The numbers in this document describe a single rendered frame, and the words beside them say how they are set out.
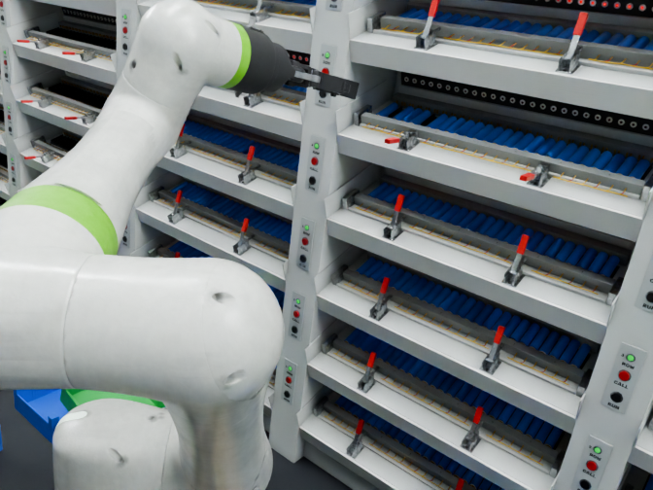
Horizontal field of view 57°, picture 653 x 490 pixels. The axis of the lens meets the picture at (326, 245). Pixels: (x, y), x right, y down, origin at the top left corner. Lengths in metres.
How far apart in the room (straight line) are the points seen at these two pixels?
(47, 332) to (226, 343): 0.13
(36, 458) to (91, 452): 0.88
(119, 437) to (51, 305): 0.40
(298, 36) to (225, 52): 0.51
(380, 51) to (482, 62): 0.21
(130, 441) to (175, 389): 0.38
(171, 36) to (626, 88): 0.66
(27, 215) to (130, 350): 0.16
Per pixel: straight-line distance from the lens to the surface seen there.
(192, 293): 0.47
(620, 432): 1.18
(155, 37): 0.82
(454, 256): 1.21
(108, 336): 0.47
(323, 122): 1.30
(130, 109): 0.83
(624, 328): 1.10
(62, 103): 2.22
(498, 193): 1.12
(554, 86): 1.07
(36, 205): 0.58
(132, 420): 0.87
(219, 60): 0.84
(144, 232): 1.92
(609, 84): 1.04
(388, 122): 1.26
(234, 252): 1.57
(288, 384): 1.56
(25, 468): 1.71
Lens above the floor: 1.12
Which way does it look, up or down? 21 degrees down
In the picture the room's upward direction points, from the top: 8 degrees clockwise
